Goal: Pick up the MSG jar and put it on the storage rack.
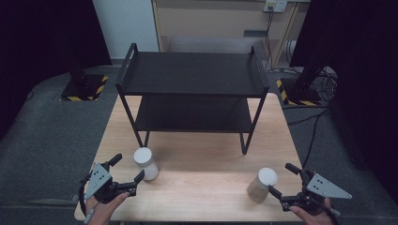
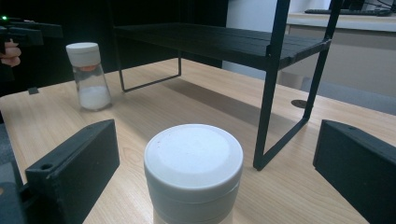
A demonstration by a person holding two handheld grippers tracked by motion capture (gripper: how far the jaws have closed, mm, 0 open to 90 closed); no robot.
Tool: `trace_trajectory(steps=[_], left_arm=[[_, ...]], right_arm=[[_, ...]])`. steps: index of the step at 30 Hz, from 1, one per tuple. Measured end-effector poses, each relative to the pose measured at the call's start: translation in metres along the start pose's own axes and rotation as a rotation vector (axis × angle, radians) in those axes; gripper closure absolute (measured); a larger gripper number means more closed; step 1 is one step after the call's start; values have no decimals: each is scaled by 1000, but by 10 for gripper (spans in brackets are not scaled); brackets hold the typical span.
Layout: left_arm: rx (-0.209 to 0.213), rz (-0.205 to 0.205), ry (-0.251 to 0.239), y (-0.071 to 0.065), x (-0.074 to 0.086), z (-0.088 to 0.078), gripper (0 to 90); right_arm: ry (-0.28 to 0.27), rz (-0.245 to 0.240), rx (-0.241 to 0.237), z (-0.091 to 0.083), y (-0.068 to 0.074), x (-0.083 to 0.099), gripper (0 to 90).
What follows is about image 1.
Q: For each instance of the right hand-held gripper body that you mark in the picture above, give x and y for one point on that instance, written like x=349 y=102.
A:
x=316 y=190

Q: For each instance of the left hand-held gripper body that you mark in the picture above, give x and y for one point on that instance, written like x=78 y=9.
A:
x=101 y=182

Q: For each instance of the jar of white powder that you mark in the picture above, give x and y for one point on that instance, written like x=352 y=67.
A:
x=145 y=164

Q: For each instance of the jar of tan powder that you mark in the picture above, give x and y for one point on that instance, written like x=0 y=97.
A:
x=261 y=186

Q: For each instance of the black metal two-tier shelf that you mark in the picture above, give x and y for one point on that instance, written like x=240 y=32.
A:
x=194 y=75

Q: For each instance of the person's right hand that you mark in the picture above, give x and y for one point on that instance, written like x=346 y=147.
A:
x=311 y=217

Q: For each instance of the person's left hand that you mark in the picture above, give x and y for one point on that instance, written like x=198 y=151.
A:
x=104 y=211

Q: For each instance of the grey tape piece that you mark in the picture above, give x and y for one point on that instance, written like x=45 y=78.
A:
x=74 y=198

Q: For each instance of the black stand with striped base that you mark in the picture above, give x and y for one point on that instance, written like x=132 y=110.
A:
x=300 y=90
x=84 y=87

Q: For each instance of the dark curtain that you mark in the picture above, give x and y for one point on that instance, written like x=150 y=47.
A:
x=43 y=47
x=363 y=62

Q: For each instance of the light wooden cabinet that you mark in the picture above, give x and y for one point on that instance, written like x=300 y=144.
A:
x=212 y=22

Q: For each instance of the white wall outlet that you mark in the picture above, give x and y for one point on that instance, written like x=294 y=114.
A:
x=275 y=5

